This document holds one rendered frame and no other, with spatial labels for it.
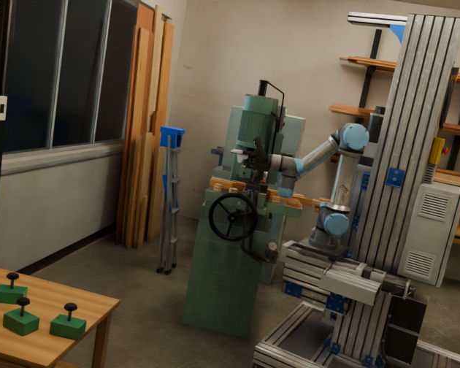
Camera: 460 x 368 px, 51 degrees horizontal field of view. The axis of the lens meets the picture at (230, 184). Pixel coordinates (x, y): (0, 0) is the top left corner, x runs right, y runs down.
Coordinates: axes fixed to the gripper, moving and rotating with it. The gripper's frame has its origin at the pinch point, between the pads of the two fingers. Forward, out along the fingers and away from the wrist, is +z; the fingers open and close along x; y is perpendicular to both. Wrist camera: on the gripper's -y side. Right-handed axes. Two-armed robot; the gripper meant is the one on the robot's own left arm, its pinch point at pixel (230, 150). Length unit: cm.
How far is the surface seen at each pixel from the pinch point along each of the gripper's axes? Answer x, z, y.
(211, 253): 68, 1, 64
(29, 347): -67, 56, 81
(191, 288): 73, 9, 89
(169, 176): 143, 45, 25
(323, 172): 293, -102, -1
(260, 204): 51, -22, 27
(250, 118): 64, -8, -23
